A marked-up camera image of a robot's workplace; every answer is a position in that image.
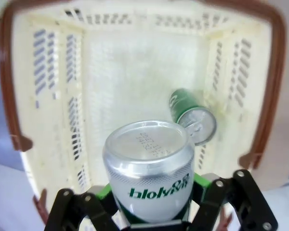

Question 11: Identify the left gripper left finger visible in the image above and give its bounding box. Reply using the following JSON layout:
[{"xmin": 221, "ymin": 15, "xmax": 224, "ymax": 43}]
[{"xmin": 44, "ymin": 184, "xmax": 133, "ymax": 231}]

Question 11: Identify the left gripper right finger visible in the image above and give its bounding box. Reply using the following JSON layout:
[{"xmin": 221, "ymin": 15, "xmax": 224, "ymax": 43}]
[{"xmin": 183, "ymin": 169, "xmax": 279, "ymax": 231}]

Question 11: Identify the silver green drink can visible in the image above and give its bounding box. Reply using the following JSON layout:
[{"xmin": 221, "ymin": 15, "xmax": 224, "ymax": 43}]
[{"xmin": 102, "ymin": 120, "xmax": 196, "ymax": 223}]

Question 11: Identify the cream plastic shopping basket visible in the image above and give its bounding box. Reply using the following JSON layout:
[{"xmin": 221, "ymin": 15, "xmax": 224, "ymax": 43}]
[{"xmin": 0, "ymin": 0, "xmax": 289, "ymax": 231}]

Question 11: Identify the brown basket handle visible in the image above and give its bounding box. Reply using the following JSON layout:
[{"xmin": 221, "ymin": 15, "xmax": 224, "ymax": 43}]
[
  {"xmin": 0, "ymin": 0, "xmax": 289, "ymax": 169},
  {"xmin": 32, "ymin": 189, "xmax": 233, "ymax": 231}
]

